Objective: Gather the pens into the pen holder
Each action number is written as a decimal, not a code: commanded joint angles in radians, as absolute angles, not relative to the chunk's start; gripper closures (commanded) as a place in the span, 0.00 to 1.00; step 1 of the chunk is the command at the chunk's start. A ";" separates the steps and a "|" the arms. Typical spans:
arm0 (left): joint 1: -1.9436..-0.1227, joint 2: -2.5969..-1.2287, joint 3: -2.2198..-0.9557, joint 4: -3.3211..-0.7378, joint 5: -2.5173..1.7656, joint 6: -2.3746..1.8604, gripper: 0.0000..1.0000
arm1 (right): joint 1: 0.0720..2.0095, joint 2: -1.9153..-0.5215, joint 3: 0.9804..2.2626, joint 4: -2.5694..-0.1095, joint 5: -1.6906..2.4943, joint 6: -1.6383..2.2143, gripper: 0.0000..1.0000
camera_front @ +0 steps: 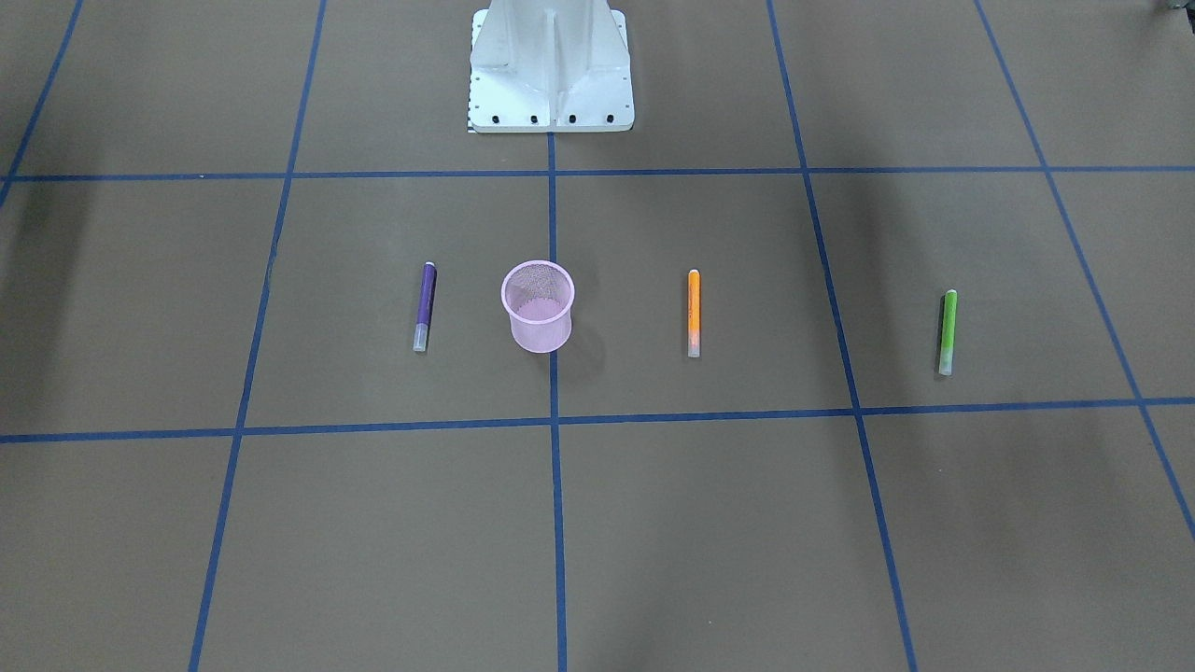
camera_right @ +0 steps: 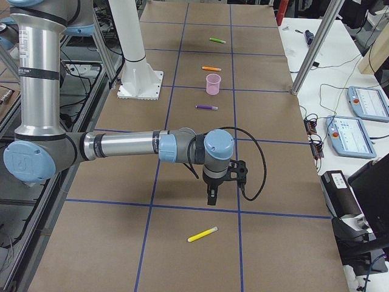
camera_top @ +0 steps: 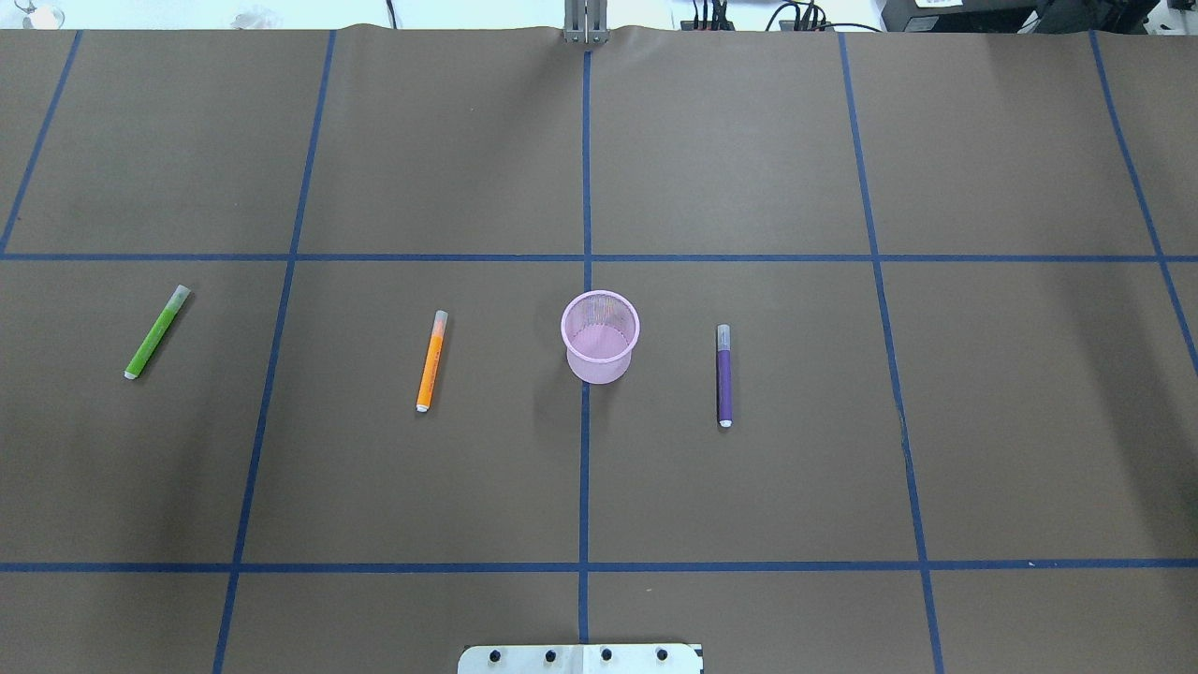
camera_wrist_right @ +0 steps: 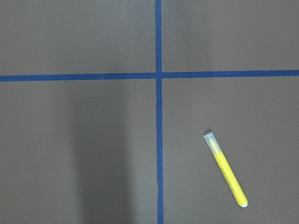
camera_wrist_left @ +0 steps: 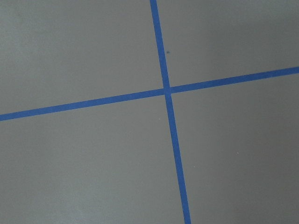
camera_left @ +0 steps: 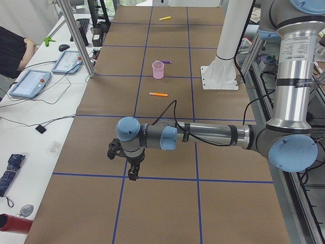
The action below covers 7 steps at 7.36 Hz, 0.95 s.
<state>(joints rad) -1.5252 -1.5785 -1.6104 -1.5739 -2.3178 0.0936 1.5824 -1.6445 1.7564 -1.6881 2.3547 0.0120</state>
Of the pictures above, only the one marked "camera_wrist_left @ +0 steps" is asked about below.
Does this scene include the blue tape grid lines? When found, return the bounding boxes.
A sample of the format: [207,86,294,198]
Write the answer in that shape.
[0,0,299,224]

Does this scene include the brown paper table cover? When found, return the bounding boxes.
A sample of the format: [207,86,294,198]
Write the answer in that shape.
[0,0,299,224]

